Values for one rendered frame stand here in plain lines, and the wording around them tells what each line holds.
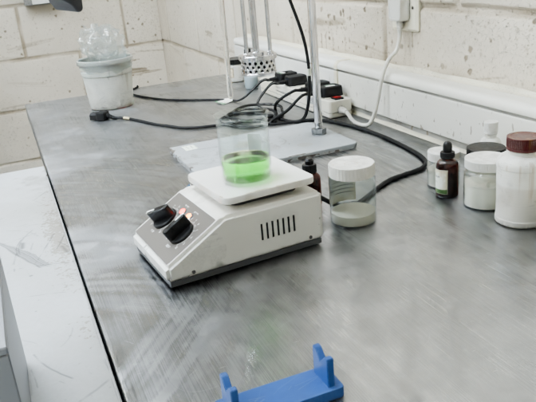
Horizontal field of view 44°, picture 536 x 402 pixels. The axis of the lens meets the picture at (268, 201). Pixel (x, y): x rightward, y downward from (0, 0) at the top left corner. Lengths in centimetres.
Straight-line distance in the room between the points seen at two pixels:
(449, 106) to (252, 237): 51
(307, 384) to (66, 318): 29
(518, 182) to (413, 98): 45
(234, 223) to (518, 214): 34
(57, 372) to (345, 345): 26
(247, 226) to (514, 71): 53
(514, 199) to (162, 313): 43
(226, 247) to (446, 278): 24
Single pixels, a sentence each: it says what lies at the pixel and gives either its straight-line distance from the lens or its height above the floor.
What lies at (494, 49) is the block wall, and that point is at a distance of 112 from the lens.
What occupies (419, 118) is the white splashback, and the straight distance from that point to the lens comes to 122.
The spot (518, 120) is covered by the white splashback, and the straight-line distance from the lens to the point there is 103.
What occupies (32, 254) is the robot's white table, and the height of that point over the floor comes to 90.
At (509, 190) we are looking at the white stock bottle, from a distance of 83.
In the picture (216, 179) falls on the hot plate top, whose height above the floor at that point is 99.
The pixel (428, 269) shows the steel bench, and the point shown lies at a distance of 74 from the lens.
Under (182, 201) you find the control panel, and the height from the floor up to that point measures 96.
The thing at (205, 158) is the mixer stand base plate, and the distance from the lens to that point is 116.
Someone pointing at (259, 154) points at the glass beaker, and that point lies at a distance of 75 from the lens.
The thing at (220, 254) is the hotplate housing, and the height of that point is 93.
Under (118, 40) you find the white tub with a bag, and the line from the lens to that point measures 173.
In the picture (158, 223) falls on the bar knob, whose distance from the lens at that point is 80.
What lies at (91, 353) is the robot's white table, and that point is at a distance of 65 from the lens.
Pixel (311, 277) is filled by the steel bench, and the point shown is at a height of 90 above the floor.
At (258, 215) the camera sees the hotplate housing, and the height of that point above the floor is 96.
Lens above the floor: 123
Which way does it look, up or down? 20 degrees down
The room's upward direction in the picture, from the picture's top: 5 degrees counter-clockwise
